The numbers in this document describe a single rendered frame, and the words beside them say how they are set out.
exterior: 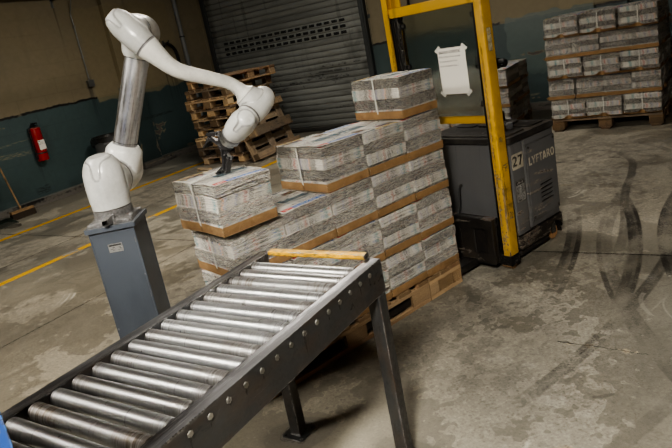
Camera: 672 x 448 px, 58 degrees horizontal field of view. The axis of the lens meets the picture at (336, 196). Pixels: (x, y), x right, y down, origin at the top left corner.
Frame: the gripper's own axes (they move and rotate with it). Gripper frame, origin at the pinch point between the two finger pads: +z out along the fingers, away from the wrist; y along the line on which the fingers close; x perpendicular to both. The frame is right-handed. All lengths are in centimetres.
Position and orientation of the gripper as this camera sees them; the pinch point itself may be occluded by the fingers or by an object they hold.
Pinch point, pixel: (212, 159)
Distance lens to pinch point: 278.4
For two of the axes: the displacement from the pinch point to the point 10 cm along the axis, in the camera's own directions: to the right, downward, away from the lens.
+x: 7.4, -3.0, 6.0
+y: 4.6, 8.8, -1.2
